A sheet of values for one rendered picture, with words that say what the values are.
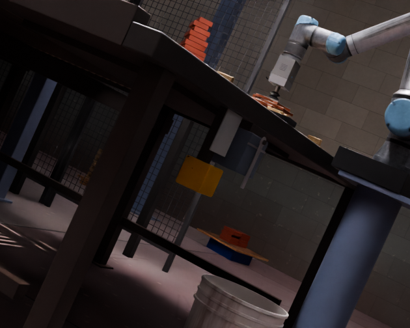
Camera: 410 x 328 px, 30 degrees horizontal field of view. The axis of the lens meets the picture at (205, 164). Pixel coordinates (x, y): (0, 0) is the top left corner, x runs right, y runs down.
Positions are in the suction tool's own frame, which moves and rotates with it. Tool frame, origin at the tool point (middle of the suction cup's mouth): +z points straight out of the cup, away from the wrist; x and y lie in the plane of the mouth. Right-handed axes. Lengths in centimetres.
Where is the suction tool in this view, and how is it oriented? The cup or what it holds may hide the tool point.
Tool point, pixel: (273, 97)
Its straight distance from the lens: 278.0
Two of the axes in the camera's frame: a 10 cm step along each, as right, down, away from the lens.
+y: -3.2, -1.4, -9.4
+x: 8.5, 3.9, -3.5
